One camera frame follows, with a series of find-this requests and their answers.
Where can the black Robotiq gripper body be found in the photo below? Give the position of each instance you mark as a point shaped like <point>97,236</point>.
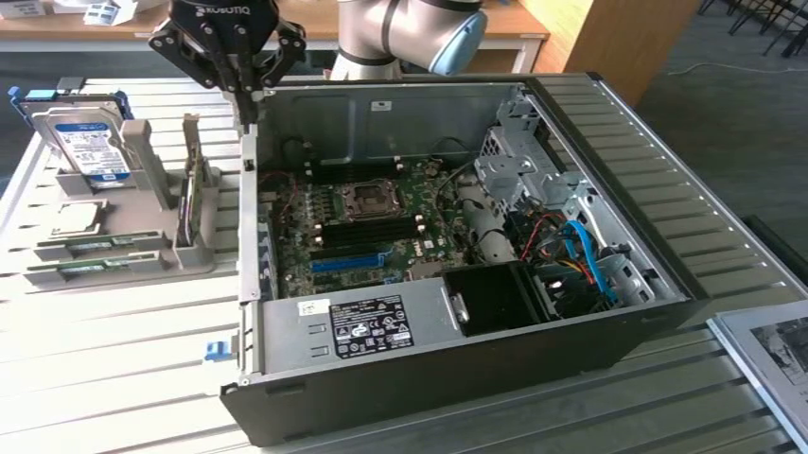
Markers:
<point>227,33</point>

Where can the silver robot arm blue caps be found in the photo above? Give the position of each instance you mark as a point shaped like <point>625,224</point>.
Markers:
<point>403,28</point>

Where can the black RAM slot bank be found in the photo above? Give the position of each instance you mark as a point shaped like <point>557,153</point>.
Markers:
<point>350,169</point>
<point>366,232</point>

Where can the green RAM stick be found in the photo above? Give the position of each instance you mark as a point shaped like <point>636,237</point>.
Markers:
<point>95,242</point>
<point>88,265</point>

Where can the white cardboard boxes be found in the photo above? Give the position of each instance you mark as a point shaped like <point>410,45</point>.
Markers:
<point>104,9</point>

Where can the hard disk with white label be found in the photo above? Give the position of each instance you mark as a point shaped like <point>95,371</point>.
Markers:
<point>84,142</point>

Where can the blue disk caddy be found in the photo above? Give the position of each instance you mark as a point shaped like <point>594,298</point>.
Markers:
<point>37,97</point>

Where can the grey parts rack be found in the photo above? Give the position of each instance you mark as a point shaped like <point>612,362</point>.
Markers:
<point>144,198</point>

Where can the CPU socket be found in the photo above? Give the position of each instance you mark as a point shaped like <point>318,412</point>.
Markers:
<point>367,201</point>

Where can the CPU chip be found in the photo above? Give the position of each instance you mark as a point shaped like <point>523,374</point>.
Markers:
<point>79,218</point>

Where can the green motherboard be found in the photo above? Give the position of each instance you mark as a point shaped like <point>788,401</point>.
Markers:
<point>372,236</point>

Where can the metal disk bay cage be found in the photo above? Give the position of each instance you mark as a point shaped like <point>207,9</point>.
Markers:
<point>511,161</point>

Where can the blue expansion slot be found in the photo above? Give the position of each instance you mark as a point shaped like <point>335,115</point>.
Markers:
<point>347,262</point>

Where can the wooden cabinet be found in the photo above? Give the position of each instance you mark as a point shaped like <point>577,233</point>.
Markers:
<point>606,42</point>

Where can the blue plastic clip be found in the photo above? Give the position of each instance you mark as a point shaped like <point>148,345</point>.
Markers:
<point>216,351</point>

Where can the grey power supply with label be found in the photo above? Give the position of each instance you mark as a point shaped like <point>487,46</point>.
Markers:
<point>366,326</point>

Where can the black fan shroud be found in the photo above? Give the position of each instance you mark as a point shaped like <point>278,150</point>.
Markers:
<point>498,298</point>

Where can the black open PC case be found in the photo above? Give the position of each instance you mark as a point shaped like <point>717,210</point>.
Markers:
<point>442,378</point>

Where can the black chair legs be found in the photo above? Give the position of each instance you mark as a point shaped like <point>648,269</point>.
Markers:
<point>766,23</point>

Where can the printed paper sheet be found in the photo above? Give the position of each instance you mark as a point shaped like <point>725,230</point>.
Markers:
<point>769,359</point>

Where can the wooden desk white frame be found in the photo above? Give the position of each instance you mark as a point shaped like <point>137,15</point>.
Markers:
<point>76,30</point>

